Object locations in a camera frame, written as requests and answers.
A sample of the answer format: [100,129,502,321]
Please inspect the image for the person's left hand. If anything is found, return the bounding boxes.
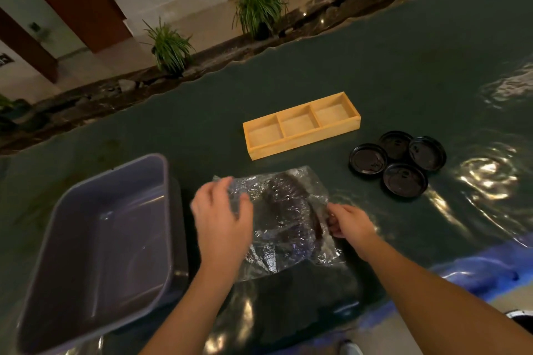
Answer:
[190,175,255,281]

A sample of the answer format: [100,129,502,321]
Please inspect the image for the person's right hand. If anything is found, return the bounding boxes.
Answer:
[326,202,380,262]

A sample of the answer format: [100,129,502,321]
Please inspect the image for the black lids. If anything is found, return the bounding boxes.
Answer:
[245,171,330,243]

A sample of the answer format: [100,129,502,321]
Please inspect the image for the black round lid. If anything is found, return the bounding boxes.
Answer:
[378,130,414,161]
[382,163,429,198]
[349,143,389,176]
[409,136,447,173]

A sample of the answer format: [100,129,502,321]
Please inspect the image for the clear plastic bag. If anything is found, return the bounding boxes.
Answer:
[212,165,346,283]

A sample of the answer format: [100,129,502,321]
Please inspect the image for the wooden three-compartment tray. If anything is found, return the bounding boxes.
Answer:
[243,91,362,161]

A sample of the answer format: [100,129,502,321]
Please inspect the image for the person's left forearm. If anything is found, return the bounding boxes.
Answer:
[139,263,236,355]

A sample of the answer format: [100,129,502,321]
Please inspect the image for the person's right forearm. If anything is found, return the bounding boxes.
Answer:
[362,234,533,355]

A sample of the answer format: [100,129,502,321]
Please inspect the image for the person's grey shoe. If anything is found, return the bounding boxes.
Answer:
[339,339,364,355]

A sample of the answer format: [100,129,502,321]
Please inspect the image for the grey-purple plastic bin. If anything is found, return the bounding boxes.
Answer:
[16,154,189,355]

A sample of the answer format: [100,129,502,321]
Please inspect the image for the blue table edge strip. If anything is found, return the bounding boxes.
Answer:
[358,234,533,326]

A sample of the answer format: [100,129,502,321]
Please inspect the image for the dark green table cover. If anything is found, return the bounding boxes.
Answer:
[0,0,533,355]

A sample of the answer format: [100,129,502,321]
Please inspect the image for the dark stone planter bed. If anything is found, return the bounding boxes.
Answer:
[0,0,533,156]

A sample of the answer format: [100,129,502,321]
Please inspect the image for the potted green grass plant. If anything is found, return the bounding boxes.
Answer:
[141,17,197,77]
[232,0,289,40]

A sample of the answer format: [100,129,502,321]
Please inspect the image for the round dark waste bin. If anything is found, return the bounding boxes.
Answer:
[505,308,533,336]

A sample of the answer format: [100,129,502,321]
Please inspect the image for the large-leaf dark green plant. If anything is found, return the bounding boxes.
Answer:
[0,94,51,133]

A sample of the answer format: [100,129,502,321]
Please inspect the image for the dark brown door frame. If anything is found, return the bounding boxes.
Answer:
[0,7,59,83]

